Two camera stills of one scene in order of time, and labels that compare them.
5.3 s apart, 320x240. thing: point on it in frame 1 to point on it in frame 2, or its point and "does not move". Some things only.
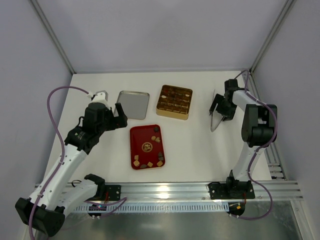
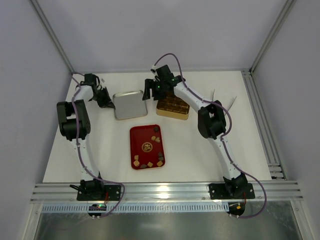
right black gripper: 222,107 to 152,88
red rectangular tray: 147,148 does not move
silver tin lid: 134,104 does not move
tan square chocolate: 136,163 does not move
